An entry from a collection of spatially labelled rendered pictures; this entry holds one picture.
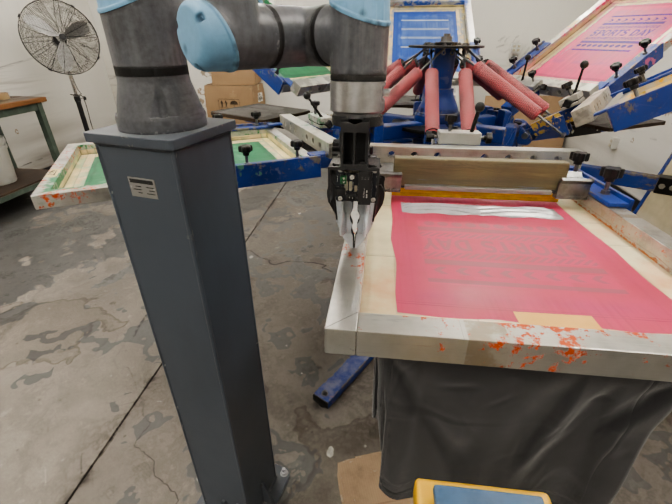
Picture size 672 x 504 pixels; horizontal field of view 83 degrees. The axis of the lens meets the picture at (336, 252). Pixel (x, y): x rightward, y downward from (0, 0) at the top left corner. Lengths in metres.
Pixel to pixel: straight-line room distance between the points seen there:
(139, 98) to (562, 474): 0.98
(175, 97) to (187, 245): 0.25
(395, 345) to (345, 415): 1.24
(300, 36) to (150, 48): 0.26
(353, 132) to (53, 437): 1.71
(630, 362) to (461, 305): 0.20
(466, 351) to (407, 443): 0.33
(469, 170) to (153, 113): 0.69
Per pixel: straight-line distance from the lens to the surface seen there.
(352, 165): 0.53
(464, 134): 1.27
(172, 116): 0.72
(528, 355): 0.50
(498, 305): 0.61
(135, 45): 0.73
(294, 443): 1.63
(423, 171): 0.98
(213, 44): 0.51
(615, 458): 0.86
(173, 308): 0.88
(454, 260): 0.71
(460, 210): 0.94
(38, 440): 1.98
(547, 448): 0.83
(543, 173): 1.05
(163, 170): 0.71
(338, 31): 0.54
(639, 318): 0.68
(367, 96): 0.53
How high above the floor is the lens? 1.34
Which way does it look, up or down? 29 degrees down
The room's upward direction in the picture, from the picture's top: straight up
